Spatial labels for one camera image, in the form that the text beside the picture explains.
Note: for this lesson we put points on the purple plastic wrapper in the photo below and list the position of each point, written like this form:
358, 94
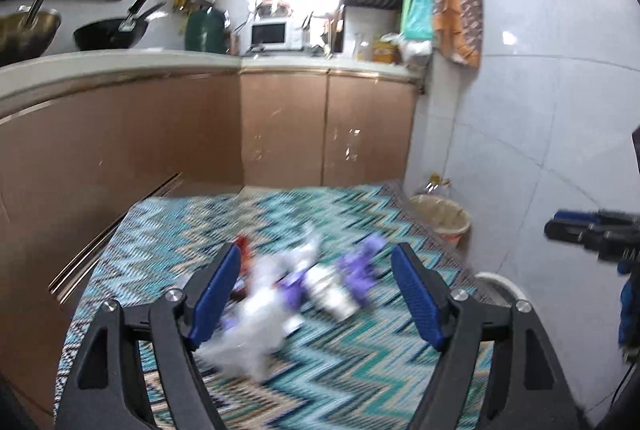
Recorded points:
360, 270

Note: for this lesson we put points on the teal plastic bag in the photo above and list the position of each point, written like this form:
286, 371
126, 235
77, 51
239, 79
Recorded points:
417, 12

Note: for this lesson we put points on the black frying pan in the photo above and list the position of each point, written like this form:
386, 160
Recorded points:
107, 35

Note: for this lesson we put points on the green jug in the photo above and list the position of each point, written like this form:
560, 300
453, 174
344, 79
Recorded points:
205, 30

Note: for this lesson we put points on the yellow oil bottle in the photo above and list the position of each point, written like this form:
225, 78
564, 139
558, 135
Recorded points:
386, 51

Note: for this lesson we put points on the clear bottle with yellow cap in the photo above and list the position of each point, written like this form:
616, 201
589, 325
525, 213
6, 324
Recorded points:
436, 185

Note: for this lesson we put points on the silver wrapper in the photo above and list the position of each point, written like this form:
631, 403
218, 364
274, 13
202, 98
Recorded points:
330, 292

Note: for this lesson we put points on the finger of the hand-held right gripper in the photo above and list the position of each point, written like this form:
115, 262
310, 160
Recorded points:
572, 216
570, 232

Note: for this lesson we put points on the white plastic bag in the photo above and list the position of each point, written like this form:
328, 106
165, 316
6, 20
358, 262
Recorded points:
417, 51

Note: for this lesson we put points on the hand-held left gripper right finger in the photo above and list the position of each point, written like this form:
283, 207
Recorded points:
417, 300

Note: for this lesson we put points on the zigzag patterned tablecloth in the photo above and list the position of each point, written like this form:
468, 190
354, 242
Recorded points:
340, 380

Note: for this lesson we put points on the white microwave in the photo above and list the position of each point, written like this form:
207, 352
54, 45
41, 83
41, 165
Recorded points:
269, 34

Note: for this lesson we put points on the clear plastic bag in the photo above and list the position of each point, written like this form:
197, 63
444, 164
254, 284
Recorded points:
260, 315

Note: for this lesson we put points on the brown kitchen cabinet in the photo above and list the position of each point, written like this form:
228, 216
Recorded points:
150, 150

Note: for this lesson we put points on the white trash bin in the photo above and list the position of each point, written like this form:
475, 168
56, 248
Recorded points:
500, 285

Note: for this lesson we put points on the beige trash bin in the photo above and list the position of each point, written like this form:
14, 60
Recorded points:
445, 225

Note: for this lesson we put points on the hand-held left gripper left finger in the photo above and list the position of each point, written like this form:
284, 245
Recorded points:
215, 300

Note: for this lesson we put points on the translucent bin liner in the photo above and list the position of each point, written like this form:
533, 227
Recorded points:
440, 212

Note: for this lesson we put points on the red snack wrapper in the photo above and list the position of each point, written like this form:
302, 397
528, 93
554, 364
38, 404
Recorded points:
244, 255

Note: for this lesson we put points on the glass jar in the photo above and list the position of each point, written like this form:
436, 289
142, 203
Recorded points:
363, 47

